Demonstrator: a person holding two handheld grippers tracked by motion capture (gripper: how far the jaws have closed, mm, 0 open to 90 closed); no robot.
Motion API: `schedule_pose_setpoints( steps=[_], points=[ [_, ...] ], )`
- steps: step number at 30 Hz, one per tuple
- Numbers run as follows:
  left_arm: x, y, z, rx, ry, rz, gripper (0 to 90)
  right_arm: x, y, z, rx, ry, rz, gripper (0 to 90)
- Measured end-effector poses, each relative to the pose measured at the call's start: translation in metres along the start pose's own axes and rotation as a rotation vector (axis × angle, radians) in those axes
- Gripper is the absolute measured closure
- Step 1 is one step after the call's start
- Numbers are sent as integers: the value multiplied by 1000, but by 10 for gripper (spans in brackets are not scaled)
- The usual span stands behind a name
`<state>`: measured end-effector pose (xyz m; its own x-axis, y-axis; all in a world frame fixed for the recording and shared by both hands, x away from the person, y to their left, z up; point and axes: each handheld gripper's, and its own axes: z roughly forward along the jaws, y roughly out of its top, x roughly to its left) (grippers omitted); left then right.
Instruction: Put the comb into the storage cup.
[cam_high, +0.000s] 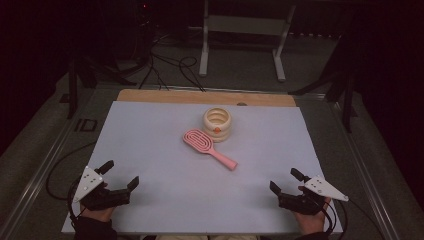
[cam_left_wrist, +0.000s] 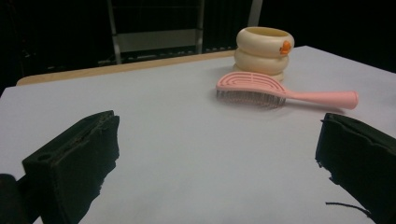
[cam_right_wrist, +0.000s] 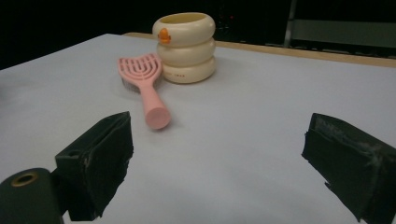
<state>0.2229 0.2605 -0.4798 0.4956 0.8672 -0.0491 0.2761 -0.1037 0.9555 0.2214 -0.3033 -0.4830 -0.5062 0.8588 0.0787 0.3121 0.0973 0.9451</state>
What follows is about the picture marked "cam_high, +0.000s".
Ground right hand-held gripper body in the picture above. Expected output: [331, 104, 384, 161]
[277, 175, 350, 216]

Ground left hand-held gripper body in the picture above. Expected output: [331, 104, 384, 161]
[71, 165, 132, 212]

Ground pink hairbrush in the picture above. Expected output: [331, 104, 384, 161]
[182, 128, 239, 172]

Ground cream ribbed cup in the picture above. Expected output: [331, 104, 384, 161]
[202, 106, 233, 144]

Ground person's left hand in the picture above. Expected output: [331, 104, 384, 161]
[79, 181, 117, 224]

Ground person's right hand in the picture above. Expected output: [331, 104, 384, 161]
[292, 185, 332, 236]

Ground white table mat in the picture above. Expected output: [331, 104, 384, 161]
[61, 100, 344, 236]

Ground black stand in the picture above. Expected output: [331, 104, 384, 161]
[65, 54, 138, 120]
[288, 31, 360, 134]

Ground white metal stand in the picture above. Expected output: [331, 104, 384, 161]
[188, 0, 298, 83]

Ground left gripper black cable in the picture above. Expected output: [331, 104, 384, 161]
[66, 178, 84, 223]

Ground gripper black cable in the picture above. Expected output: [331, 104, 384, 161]
[319, 199, 386, 240]
[66, 178, 84, 223]

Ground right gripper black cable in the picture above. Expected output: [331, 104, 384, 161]
[319, 199, 386, 240]

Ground black floor cable loop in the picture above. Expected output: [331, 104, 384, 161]
[45, 142, 98, 202]

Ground metal floor rail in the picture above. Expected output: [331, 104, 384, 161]
[328, 99, 399, 240]
[0, 89, 98, 240]

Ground black floor cables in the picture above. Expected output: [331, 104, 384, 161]
[137, 31, 207, 93]

